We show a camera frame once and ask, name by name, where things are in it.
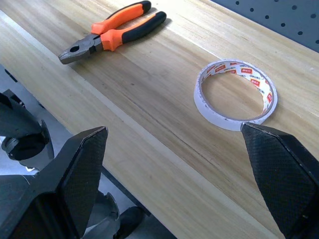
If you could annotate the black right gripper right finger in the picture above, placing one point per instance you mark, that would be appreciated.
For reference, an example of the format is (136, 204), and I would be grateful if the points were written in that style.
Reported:
(281, 179)

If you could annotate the white tape roll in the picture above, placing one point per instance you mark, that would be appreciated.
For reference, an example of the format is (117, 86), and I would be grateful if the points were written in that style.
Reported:
(264, 84)

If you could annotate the grey perforated pegboard panel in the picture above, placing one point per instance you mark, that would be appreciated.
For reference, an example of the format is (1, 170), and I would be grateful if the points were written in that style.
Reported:
(279, 17)

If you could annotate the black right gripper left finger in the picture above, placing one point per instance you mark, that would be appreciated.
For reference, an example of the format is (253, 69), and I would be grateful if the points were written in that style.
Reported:
(74, 179)

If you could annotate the orange and black pliers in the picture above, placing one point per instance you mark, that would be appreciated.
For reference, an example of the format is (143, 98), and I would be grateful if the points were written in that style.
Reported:
(112, 31)

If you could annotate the dark grey robot body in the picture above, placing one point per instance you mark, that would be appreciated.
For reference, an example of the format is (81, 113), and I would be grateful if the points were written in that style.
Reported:
(22, 139)

